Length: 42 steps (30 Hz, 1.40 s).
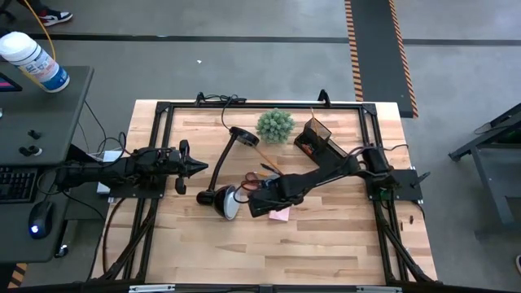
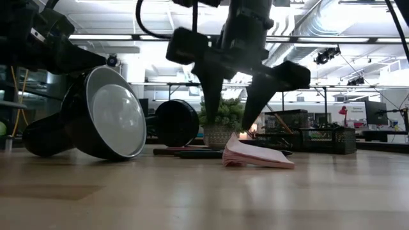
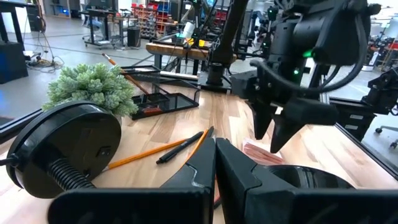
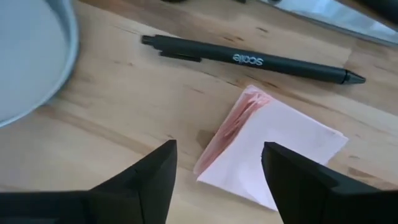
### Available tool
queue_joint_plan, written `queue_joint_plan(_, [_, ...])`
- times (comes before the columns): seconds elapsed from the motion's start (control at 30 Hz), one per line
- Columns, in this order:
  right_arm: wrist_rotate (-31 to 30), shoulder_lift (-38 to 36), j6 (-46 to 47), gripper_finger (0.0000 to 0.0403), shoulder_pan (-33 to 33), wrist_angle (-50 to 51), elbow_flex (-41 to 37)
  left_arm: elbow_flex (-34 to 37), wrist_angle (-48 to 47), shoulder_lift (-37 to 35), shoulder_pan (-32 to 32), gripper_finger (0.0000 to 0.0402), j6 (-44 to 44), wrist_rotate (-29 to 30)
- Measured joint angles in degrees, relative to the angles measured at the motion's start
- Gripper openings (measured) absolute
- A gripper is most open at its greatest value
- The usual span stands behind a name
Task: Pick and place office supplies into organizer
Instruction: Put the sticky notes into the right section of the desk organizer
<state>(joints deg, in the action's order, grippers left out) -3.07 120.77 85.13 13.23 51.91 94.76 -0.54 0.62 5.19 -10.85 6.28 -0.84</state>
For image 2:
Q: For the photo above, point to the green succulent in patterned pot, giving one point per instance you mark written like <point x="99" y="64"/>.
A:
<point x="214" y="137"/>

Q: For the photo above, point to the black track spotlight cluster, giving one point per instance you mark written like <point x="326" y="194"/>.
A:
<point x="326" y="57"/>

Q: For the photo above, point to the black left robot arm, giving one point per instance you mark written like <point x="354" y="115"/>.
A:
<point x="16" y="12"/>

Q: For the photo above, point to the small black track spotlight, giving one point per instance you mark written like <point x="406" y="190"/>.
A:
<point x="356" y="81"/>

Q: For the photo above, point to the pink sticky note pad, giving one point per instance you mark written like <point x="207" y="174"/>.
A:
<point x="255" y="156"/>

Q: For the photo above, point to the black mesh desk organizer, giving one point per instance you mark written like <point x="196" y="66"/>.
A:
<point x="345" y="140"/>

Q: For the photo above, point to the black pen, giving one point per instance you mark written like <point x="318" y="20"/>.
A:
<point x="198" y="155"/>

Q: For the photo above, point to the dark office desk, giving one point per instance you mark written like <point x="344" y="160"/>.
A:
<point x="383" y="135"/>

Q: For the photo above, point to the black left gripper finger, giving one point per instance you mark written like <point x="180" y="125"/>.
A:
<point x="70" y="59"/>

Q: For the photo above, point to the dark metal shelving rack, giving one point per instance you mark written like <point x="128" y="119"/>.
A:
<point x="8" y="96"/>

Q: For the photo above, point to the long ceiling light strip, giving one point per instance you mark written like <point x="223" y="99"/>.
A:
<point x="102" y="37"/>

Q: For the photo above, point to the black computer monitor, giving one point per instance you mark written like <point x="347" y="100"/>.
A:
<point x="376" y="113"/>
<point x="143" y="107"/>

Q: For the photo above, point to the red desk lamp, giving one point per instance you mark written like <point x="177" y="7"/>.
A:
<point x="343" y="110"/>

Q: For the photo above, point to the green ball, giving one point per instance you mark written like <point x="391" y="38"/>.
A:
<point x="2" y="128"/>

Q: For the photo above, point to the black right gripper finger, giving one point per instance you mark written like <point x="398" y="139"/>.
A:
<point x="290" y="76"/>
<point x="187" y="46"/>

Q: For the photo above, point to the small silver cylinder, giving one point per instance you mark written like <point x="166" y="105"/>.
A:
<point x="8" y="143"/>

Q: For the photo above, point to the black desk lamp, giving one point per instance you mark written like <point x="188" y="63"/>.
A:
<point x="118" y="121"/>

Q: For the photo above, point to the round black ceiling spotlight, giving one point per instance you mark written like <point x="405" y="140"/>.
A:
<point x="112" y="60"/>

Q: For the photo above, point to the silver ventilation duct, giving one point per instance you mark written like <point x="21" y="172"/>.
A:
<point x="306" y="32"/>

